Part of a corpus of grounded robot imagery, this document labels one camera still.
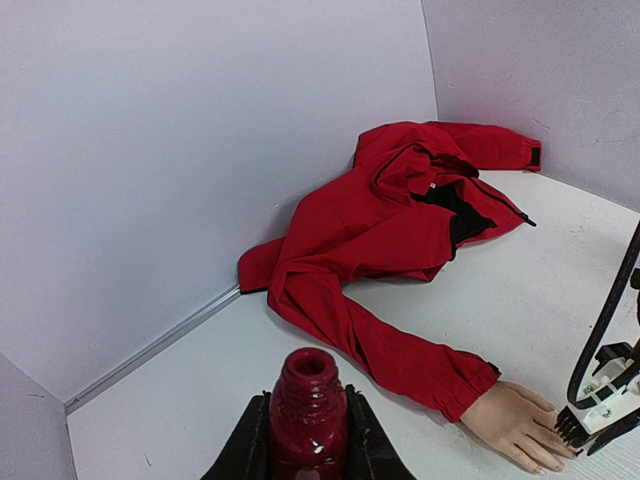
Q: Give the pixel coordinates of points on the mannequin hand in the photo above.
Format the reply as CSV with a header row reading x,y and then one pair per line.
x,y
520,425

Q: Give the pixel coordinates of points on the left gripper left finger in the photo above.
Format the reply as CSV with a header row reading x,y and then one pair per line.
x,y
245,455

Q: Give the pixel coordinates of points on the red nail polish bottle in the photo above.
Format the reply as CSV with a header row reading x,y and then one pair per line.
x,y
308,418

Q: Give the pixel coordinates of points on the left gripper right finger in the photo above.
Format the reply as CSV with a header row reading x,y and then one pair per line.
x,y
370,453

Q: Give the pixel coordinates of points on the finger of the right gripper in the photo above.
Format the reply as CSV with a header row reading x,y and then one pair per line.
x,y
594,355

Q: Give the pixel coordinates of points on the red jacket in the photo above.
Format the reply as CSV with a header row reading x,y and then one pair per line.
x,y
412,198

